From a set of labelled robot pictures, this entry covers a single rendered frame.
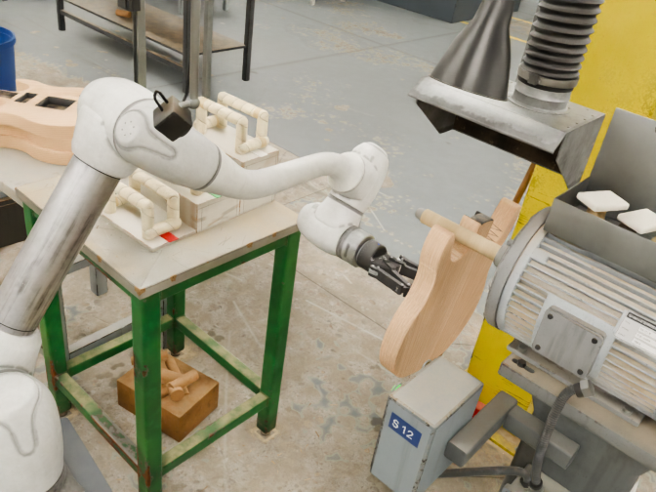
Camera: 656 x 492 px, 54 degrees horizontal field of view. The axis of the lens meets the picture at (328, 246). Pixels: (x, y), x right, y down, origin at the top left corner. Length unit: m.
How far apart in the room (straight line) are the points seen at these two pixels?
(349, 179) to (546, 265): 0.58
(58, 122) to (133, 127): 1.05
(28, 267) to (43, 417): 0.29
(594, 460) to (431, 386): 0.33
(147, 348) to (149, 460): 0.43
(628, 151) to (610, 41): 0.87
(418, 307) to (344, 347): 1.58
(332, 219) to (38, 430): 0.78
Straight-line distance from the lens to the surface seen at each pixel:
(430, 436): 1.09
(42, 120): 2.21
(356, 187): 1.54
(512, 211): 1.50
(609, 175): 1.23
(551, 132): 1.15
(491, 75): 1.08
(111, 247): 1.74
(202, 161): 1.20
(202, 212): 1.77
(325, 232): 1.57
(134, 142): 1.15
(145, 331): 1.68
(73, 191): 1.33
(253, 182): 1.33
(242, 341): 2.85
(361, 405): 2.65
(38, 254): 1.37
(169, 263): 1.67
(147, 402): 1.86
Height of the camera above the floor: 1.88
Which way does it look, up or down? 32 degrees down
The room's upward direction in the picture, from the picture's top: 9 degrees clockwise
